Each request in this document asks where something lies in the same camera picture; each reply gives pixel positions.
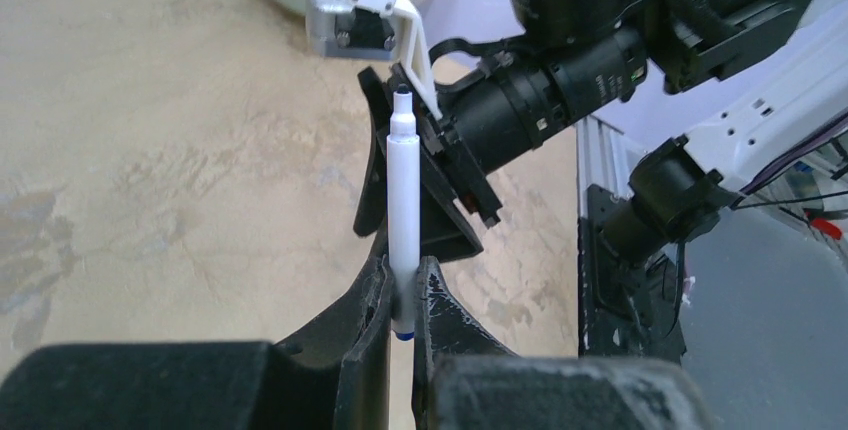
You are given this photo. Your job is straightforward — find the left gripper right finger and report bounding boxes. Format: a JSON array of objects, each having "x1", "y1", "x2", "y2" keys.
[{"x1": 411, "y1": 256, "x2": 713, "y2": 429}]

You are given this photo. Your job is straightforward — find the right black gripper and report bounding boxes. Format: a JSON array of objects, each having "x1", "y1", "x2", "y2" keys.
[{"x1": 353, "y1": 67, "x2": 500, "y2": 262}]

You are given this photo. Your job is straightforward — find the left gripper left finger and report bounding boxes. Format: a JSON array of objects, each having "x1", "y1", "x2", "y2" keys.
[{"x1": 1, "y1": 258, "x2": 392, "y2": 429}]

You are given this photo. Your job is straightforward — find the white pen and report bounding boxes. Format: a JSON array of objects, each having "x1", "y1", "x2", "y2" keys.
[{"x1": 386, "y1": 84, "x2": 421, "y2": 341}]

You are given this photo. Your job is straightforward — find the aluminium frame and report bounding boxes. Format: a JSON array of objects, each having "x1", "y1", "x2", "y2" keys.
[{"x1": 575, "y1": 116, "x2": 647, "y2": 217}]

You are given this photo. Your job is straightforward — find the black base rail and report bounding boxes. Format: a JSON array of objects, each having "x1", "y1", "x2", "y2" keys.
[{"x1": 578, "y1": 184, "x2": 687, "y2": 365}]

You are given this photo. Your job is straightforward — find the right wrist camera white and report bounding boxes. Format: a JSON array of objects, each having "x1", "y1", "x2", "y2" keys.
[{"x1": 305, "y1": 0, "x2": 443, "y2": 120}]

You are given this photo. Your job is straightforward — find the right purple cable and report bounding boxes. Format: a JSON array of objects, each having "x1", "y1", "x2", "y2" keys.
[{"x1": 738, "y1": 128, "x2": 848, "y2": 200}]

